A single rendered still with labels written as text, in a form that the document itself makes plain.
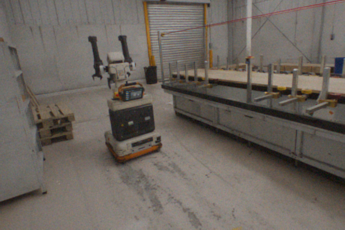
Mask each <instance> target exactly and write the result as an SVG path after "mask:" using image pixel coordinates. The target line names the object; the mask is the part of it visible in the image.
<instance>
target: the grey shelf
mask: <svg viewBox="0 0 345 230"><path fill-rule="evenodd" d="M14 54H15V56H14ZM15 59H16V60H15ZM16 61H17V62H16ZM17 66H18V67H17ZM19 75H20V76H19ZM20 79H21V80H20ZM21 81H22V83H21ZM23 90H24V91H23ZM21 94H23V95H24V94H25V96H26V99H25V101H24V102H22V97H21ZM15 96H16V97H17V99H16V97H15ZM19 100H20V101H19ZM17 101H18V103H17ZM18 105H19V108H18ZM28 107H29V109H28ZM29 112H30V113H29ZM30 116H31V118H30ZM31 120H32V121H31ZM36 138H37V139H36ZM38 147H39V148H38ZM44 160H45V157H44V152H43V148H42V146H41V142H40V138H39V134H38V130H37V125H36V121H35V117H34V114H33V112H32V107H31V103H30V98H29V95H28V92H27V87H26V83H25V78H24V76H23V71H22V68H21V65H20V60H19V56H18V52H17V46H15V45H13V44H11V43H8V42H7V41H0V201H4V200H7V199H10V198H12V197H15V196H18V195H21V194H24V193H28V192H31V191H33V190H37V189H40V188H41V190H42V194H46V193H47V190H46V187H45V182H44V173H43V171H44Z"/></svg>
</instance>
